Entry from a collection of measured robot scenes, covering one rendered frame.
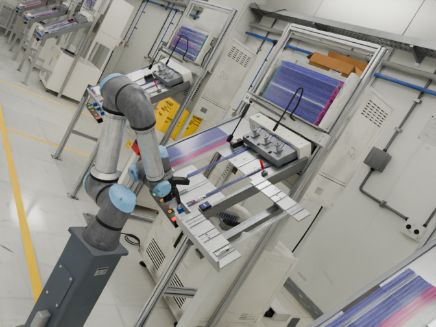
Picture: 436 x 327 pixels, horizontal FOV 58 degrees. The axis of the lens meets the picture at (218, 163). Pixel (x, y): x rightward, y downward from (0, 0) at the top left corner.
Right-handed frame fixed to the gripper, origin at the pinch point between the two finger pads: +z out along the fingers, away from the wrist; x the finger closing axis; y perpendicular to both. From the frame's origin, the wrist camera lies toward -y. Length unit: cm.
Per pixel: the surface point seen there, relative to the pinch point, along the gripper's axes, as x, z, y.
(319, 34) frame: -32, -45, -120
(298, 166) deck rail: 10, 3, -67
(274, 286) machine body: 10, 86, -43
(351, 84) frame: 12, -33, -102
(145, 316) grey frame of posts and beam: 14, 43, 36
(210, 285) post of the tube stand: 34.9, 21.2, 5.4
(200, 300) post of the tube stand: 34.4, 27.3, 11.5
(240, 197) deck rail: 10.0, 4.2, -29.4
